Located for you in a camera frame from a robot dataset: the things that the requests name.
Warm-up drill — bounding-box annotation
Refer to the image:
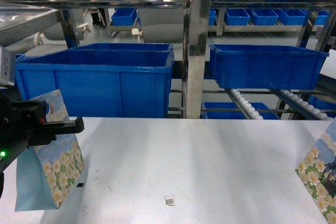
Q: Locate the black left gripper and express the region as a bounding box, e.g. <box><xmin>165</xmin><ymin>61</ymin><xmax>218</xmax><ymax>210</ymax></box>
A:
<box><xmin>0</xmin><ymin>93</ymin><xmax>85</xmax><ymax>175</ymax></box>

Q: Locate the large blue crate front left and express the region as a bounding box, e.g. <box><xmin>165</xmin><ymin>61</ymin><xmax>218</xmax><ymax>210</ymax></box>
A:
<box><xmin>16</xmin><ymin>50</ymin><xmax>174</xmax><ymax>118</ymax></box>

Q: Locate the QR code sticker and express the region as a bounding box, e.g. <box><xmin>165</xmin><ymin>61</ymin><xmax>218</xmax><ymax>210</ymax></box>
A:
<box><xmin>164</xmin><ymin>195</ymin><xmax>175</xmax><ymax>207</ymax></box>

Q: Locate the blue crate behind front crate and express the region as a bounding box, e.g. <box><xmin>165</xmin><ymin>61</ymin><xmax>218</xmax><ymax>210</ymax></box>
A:
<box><xmin>72</xmin><ymin>43</ymin><xmax>173</xmax><ymax>51</ymax></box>

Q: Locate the blue crate right shelf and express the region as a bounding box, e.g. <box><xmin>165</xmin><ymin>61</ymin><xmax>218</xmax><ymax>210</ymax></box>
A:
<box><xmin>209</xmin><ymin>44</ymin><xmax>329</xmax><ymax>90</ymax></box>

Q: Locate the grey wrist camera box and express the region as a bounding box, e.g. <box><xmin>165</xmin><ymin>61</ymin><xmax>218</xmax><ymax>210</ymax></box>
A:
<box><xmin>1</xmin><ymin>46</ymin><xmax>16</xmax><ymax>88</ymax></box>

